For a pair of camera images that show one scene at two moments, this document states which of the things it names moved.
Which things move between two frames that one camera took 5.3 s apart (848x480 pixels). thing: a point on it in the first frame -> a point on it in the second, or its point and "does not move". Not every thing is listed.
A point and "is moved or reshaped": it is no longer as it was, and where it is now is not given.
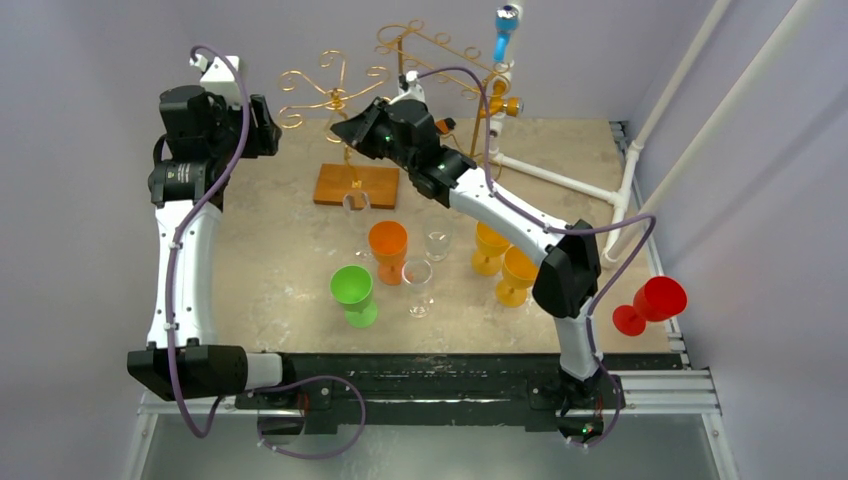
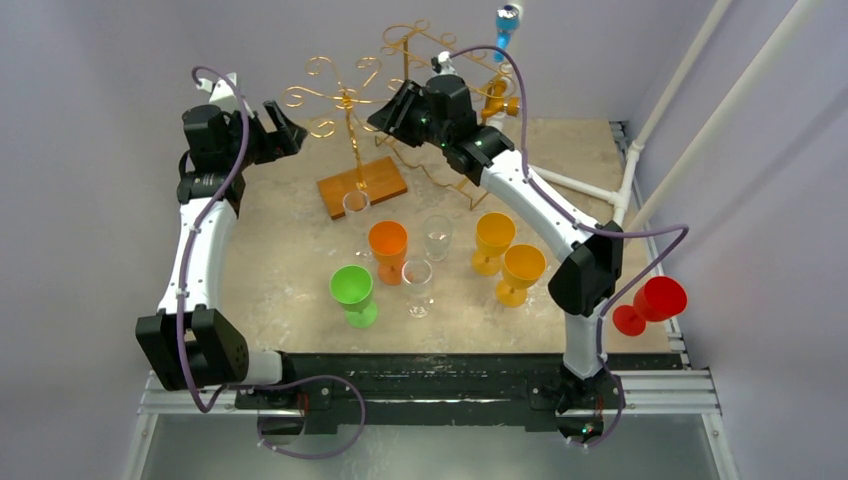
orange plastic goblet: (388, 242) does not move
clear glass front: (418, 272) does not move
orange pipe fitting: (499, 103) does not move
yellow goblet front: (520, 272) does not move
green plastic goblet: (351, 287) does not move
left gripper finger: (264, 135) -> (288, 138)
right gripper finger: (363, 130) -> (399, 115)
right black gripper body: (370, 124) -> (408, 113)
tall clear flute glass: (357, 204) does not move
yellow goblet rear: (491, 249) does not move
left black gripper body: (226, 138) does not move
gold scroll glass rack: (335, 181) is moved or reshaped
